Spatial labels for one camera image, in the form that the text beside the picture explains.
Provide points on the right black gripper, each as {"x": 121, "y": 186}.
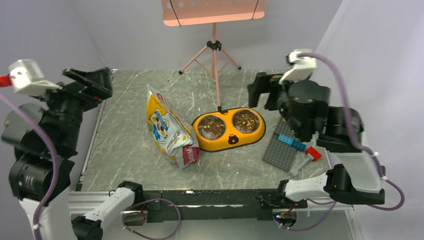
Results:
{"x": 264, "y": 83}

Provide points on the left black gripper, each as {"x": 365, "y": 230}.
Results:
{"x": 87, "y": 88}

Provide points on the pet food bag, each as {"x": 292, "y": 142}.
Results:
{"x": 172, "y": 134}

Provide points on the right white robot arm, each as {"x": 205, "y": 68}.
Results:
{"x": 354, "y": 177}

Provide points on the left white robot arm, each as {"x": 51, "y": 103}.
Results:
{"x": 45, "y": 140}

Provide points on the yellow double pet bowl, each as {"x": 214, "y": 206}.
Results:
{"x": 228, "y": 129}

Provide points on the blue building brick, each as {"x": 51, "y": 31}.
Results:
{"x": 292, "y": 142}

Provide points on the grey building baseplate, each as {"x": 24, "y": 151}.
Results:
{"x": 278, "y": 153}

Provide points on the red grey toy tool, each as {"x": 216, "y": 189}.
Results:
{"x": 311, "y": 154}

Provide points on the pink music stand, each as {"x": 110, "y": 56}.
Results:
{"x": 181, "y": 13}

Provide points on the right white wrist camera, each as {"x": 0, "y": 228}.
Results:
{"x": 301, "y": 67}

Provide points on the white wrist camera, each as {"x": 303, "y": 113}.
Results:
{"x": 301, "y": 67}
{"x": 26, "y": 77}

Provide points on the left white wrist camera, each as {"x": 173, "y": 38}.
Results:
{"x": 26, "y": 77}

